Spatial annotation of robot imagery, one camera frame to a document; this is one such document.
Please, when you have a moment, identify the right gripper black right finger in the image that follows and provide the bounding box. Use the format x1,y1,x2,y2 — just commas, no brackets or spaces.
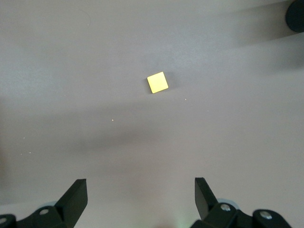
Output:
191,177,254,228

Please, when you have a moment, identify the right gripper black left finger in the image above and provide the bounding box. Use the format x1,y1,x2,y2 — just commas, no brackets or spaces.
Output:
18,178,88,228

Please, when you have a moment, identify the yellow cube block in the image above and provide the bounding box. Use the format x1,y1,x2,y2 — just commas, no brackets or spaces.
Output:
146,71,170,94

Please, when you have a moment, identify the black round object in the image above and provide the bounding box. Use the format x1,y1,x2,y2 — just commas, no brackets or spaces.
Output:
285,0,304,33

